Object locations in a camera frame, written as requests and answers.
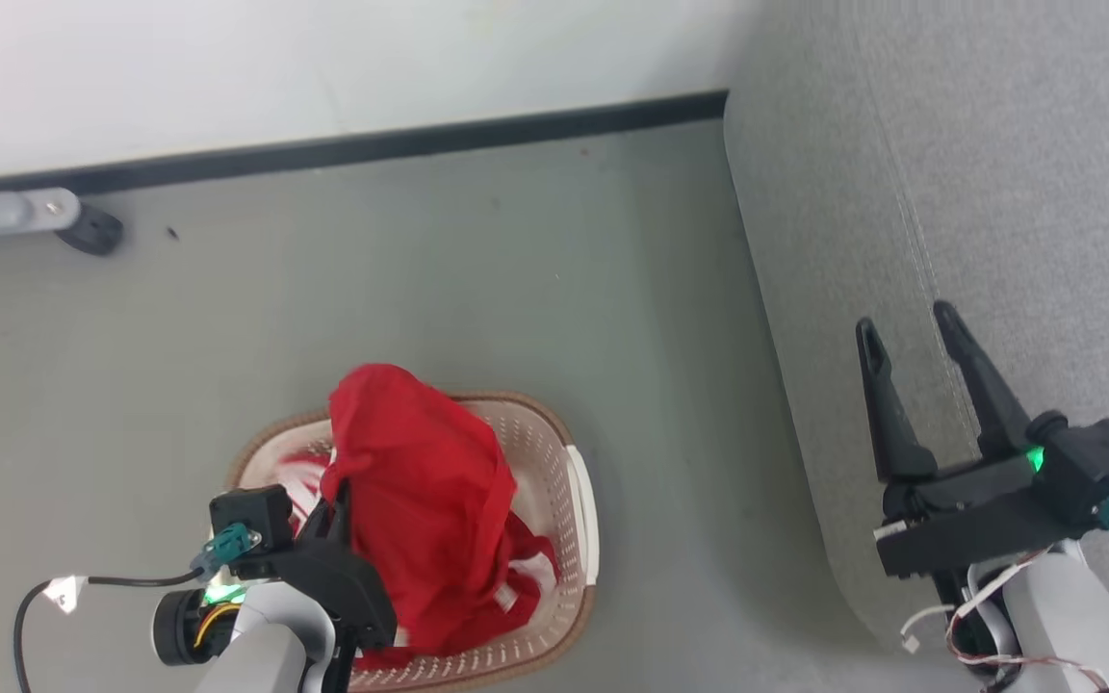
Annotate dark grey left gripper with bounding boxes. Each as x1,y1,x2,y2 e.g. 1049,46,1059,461
261,478,399,654

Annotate black caster wheel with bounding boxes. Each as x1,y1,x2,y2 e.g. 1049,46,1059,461
56,202,125,258

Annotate grey fabric sofa seat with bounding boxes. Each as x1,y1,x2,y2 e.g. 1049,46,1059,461
723,0,1109,665

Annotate cream perforated laundry basket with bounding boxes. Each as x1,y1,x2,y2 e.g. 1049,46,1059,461
225,390,602,693

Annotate white red wire bundle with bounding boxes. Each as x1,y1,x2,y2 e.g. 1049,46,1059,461
899,553,1109,692

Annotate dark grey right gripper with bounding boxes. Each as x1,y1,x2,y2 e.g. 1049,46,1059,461
855,300,1099,580

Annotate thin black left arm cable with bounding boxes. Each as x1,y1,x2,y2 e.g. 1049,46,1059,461
13,570,204,693

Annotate red white-striped garment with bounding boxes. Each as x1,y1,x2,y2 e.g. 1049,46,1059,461
271,363,560,672

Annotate white cable tag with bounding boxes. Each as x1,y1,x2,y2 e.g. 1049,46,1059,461
42,576,89,615

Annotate black wall baseboard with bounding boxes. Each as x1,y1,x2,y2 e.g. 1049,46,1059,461
0,90,730,197

